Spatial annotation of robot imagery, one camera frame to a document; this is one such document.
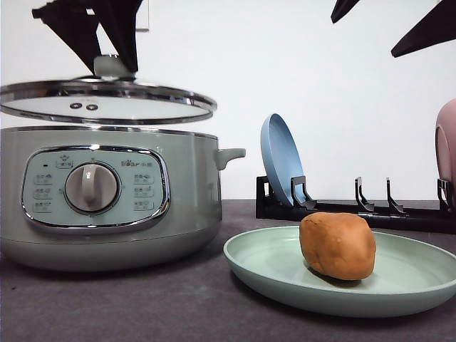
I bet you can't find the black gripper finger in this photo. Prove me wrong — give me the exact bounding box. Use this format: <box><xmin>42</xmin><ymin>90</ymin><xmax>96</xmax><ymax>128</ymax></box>
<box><xmin>96</xmin><ymin>0</ymin><xmax>143</xmax><ymax>73</ymax></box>
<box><xmin>32</xmin><ymin>0</ymin><xmax>102</xmax><ymax>75</ymax></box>
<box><xmin>331</xmin><ymin>0</ymin><xmax>360</xmax><ymax>23</ymax></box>
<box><xmin>391</xmin><ymin>0</ymin><xmax>456</xmax><ymax>58</ymax></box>

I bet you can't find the glass steamer lid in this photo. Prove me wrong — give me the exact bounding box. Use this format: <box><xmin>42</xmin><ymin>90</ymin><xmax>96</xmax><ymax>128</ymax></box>
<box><xmin>0</xmin><ymin>56</ymin><xmax>217</xmax><ymax>125</ymax></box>

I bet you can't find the brown potato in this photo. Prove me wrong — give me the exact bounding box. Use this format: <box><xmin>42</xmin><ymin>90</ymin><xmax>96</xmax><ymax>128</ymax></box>
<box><xmin>299</xmin><ymin>212</ymin><xmax>377</xmax><ymax>280</ymax></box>

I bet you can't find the green plate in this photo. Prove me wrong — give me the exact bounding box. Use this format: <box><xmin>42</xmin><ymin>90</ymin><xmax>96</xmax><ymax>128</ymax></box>
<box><xmin>223</xmin><ymin>227</ymin><xmax>456</xmax><ymax>318</ymax></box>

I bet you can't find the pink plate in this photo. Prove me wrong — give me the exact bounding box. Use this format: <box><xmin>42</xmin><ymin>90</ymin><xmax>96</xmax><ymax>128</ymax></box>
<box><xmin>435</xmin><ymin>99</ymin><xmax>456</xmax><ymax>211</ymax></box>

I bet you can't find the blue plate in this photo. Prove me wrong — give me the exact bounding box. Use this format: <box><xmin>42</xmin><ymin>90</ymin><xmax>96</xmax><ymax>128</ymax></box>
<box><xmin>261</xmin><ymin>113</ymin><xmax>304</xmax><ymax>207</ymax></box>

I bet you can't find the green electric steamer pot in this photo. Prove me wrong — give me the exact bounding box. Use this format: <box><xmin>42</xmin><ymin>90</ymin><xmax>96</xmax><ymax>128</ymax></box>
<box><xmin>0</xmin><ymin>125</ymin><xmax>246</xmax><ymax>273</ymax></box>

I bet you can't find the black dish rack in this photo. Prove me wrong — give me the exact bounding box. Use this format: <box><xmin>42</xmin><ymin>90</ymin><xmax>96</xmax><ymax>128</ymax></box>
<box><xmin>256</xmin><ymin>176</ymin><xmax>456</xmax><ymax>234</ymax></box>

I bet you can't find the white wall socket left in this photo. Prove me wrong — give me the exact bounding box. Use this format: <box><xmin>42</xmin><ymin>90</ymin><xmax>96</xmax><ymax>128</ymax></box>
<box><xmin>135</xmin><ymin>0</ymin><xmax>149</xmax><ymax>33</ymax></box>

